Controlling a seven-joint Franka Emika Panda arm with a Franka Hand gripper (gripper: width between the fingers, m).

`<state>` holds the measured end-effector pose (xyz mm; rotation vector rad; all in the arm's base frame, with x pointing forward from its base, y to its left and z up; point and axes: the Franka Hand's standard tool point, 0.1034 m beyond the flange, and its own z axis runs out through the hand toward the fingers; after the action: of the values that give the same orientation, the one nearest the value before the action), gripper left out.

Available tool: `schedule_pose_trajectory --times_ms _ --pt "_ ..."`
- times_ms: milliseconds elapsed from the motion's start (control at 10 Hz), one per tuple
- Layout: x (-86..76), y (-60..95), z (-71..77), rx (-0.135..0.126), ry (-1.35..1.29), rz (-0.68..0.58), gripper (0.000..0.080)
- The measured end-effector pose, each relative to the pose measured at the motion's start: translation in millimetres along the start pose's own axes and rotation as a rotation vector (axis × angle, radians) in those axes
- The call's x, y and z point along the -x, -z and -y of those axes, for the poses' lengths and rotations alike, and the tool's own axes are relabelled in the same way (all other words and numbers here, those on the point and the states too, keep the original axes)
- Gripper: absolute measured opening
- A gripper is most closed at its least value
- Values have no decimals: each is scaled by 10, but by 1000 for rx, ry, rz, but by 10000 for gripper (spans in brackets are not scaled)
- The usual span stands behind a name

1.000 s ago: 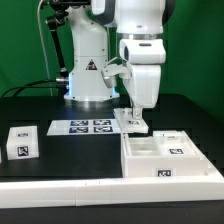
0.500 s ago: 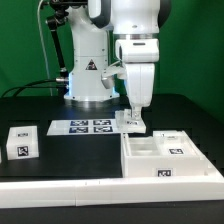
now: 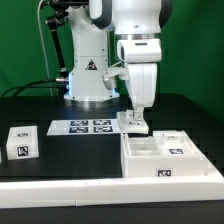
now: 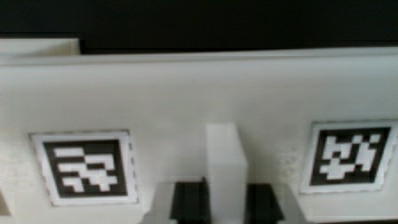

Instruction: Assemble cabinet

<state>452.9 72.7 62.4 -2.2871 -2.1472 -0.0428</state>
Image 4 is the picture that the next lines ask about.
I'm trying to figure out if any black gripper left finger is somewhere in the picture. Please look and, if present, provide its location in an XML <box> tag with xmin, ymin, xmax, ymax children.
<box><xmin>140</xmin><ymin>176</ymin><xmax>213</xmax><ymax>224</ymax></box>

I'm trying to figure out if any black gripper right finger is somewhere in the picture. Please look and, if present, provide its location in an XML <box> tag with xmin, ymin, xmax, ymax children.
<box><xmin>243</xmin><ymin>182</ymin><xmax>309</xmax><ymax>224</ymax></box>

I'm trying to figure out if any white cabinet body box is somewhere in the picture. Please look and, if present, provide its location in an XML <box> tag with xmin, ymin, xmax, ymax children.
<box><xmin>0</xmin><ymin>38</ymin><xmax>80</xmax><ymax>57</ymax></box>

